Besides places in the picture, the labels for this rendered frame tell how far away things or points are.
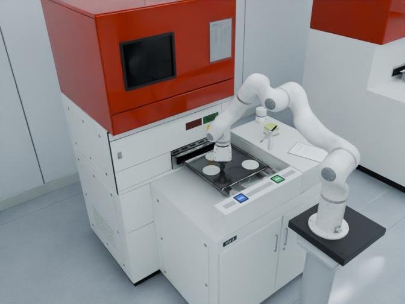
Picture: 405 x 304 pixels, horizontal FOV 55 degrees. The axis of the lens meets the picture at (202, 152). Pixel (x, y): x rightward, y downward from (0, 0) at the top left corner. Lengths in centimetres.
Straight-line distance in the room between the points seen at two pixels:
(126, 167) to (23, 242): 147
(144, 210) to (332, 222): 111
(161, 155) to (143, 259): 75
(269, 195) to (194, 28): 94
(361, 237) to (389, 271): 116
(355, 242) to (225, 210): 62
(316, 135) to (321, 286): 84
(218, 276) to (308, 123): 92
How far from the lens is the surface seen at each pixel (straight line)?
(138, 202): 238
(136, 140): 216
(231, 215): 190
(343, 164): 174
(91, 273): 303
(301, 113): 179
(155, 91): 205
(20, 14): 333
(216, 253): 200
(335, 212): 191
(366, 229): 208
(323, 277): 217
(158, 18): 197
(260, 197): 200
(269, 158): 235
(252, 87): 187
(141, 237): 256
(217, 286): 218
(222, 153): 219
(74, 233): 337
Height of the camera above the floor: 218
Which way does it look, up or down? 32 degrees down
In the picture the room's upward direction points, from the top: 1 degrees counter-clockwise
